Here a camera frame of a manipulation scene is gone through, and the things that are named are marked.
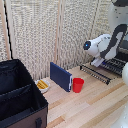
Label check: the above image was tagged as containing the black fabric storage box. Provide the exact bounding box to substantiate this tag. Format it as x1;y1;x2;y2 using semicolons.
0;58;50;128

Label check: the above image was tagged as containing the blue book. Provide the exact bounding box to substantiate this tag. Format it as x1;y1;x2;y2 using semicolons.
49;61;74;93

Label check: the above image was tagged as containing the woven folding screen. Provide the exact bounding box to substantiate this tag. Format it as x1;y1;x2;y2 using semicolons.
0;0;116;82

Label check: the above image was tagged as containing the red plastic cup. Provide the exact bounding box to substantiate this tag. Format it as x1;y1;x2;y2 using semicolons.
72;77;85;94

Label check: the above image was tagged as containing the white bowl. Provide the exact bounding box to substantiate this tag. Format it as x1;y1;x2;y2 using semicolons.
34;78;52;95

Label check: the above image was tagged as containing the black wire oven tray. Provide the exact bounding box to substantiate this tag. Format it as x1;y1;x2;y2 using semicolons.
79;64;113;85

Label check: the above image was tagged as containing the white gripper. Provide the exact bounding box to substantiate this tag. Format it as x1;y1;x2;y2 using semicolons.
90;56;106;68

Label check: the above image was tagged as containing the yellow food item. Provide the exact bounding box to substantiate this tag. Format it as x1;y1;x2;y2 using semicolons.
36;79;50;91

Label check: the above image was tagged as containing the black toaster oven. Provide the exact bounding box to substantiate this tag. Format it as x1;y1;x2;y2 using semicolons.
99;39;128;77

